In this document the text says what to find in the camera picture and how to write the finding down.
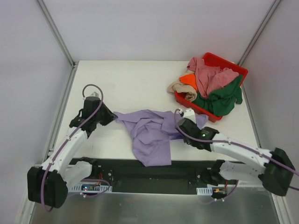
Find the pink t shirt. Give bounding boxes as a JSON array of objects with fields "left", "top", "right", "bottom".
[{"left": 186, "top": 57, "right": 239, "bottom": 98}]

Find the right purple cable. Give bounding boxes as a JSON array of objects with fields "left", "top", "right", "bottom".
[{"left": 174, "top": 108, "right": 299, "bottom": 203}]

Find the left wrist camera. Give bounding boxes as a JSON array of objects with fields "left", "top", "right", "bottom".
[{"left": 90, "top": 91, "right": 99, "bottom": 98}]

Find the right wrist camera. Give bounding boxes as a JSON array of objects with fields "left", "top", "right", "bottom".
[{"left": 178, "top": 108, "right": 196, "bottom": 123}]

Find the purple t shirt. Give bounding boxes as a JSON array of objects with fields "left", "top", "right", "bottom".
[{"left": 113, "top": 109, "right": 208, "bottom": 168}]

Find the beige t shirt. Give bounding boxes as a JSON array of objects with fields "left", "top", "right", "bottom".
[{"left": 167, "top": 80, "right": 197, "bottom": 102}]

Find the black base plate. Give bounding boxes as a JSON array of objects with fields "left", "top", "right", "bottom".
[{"left": 44, "top": 158, "right": 268, "bottom": 194}]

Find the red plastic bin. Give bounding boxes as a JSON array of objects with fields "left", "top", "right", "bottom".
[{"left": 169, "top": 52, "right": 248, "bottom": 122}]

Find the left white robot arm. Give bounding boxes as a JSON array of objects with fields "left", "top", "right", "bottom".
[{"left": 27, "top": 96, "right": 118, "bottom": 208}]

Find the aluminium frame rail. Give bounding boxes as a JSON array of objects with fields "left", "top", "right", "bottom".
[{"left": 30, "top": 163, "right": 283, "bottom": 187}]

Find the green t shirt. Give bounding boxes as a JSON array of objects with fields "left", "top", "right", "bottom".
[{"left": 192, "top": 75, "right": 243, "bottom": 117}]

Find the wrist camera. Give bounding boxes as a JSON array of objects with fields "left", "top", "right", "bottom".
[
  {"left": 178, "top": 108, "right": 196, "bottom": 123},
  {"left": 90, "top": 91, "right": 99, "bottom": 98}
]

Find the orange t shirt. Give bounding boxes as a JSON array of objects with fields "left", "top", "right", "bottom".
[{"left": 179, "top": 73, "right": 198, "bottom": 91}]

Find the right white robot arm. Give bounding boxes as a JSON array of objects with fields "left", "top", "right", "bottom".
[{"left": 177, "top": 118, "right": 297, "bottom": 196}]

